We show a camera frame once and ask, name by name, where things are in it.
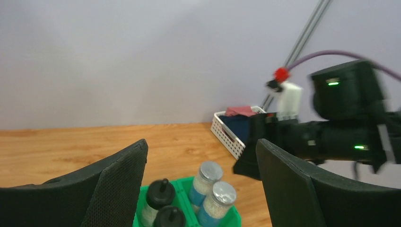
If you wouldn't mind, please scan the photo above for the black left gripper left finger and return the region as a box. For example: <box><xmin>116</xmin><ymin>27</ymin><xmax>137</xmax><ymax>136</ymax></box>
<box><xmin>0</xmin><ymin>139</ymin><xmax>148</xmax><ymax>227</ymax></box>

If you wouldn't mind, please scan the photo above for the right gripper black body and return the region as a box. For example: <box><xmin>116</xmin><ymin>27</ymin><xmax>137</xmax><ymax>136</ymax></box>
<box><xmin>266</xmin><ymin>114</ymin><xmax>381</xmax><ymax>165</ymax></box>

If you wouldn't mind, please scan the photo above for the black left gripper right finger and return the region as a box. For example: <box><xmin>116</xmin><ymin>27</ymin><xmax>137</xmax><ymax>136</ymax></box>
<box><xmin>256</xmin><ymin>139</ymin><xmax>401</xmax><ymax>227</ymax></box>

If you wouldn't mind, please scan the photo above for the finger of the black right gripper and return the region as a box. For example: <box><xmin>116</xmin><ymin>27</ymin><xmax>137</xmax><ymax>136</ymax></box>
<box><xmin>233</xmin><ymin>113</ymin><xmax>268</xmax><ymax>180</ymax></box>

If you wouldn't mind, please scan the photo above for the black-spout seasoning jar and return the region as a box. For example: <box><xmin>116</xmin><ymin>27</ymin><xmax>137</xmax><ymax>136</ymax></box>
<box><xmin>152</xmin><ymin>205</ymin><xmax>187</xmax><ymax>227</ymax></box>
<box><xmin>140</xmin><ymin>178</ymin><xmax>176</xmax><ymax>227</ymax></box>

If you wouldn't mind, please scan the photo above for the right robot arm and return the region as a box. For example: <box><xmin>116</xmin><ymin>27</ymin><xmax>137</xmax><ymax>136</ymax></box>
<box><xmin>233</xmin><ymin>60</ymin><xmax>401</xmax><ymax>180</ymax></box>

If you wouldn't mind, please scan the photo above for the white perforated plastic basket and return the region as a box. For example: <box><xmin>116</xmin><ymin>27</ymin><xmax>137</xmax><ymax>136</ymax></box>
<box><xmin>210</xmin><ymin>106</ymin><xmax>265</xmax><ymax>159</ymax></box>

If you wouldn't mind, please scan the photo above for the silver-lid jar in bin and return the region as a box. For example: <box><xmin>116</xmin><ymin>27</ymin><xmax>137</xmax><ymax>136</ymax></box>
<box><xmin>188</xmin><ymin>161</ymin><xmax>223</xmax><ymax>214</ymax></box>

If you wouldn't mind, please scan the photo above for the dark blue folded cloth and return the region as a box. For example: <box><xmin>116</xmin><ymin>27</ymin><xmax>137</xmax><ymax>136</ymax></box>
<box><xmin>219</xmin><ymin>115</ymin><xmax>250</xmax><ymax>144</ymax></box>

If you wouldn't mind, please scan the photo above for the pink folded cloth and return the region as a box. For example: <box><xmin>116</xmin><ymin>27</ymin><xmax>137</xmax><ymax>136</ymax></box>
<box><xmin>225</xmin><ymin>106</ymin><xmax>257</xmax><ymax>117</ymax></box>

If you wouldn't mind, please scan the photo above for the green three-compartment plastic bin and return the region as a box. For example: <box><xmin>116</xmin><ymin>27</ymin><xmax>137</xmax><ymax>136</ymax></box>
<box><xmin>132</xmin><ymin>176</ymin><xmax>242</xmax><ymax>227</ymax></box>

